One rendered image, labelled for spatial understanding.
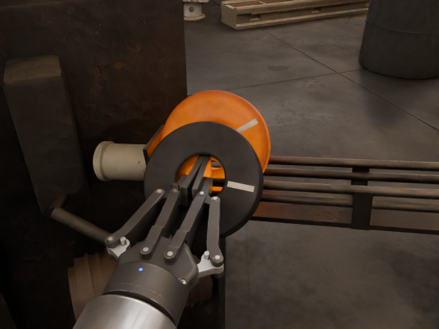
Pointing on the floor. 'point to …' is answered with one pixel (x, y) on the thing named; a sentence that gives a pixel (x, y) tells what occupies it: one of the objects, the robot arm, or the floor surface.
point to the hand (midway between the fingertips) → (198, 179)
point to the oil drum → (402, 38)
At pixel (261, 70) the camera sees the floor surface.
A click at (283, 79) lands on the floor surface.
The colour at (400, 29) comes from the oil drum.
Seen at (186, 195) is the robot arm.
